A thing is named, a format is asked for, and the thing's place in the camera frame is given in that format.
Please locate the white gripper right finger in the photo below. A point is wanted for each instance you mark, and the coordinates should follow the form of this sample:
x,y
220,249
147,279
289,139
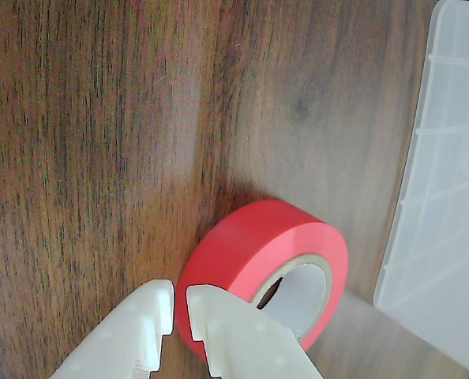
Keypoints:
x,y
242,339

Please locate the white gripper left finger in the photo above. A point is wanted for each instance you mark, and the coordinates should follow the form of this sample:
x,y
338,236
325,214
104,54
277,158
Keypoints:
x,y
132,327

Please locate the red tape roll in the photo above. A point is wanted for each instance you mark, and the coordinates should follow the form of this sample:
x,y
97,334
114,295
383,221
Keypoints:
x,y
238,245

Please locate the clear plastic storage box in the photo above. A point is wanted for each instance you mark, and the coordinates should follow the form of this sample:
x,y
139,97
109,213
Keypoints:
x,y
443,197

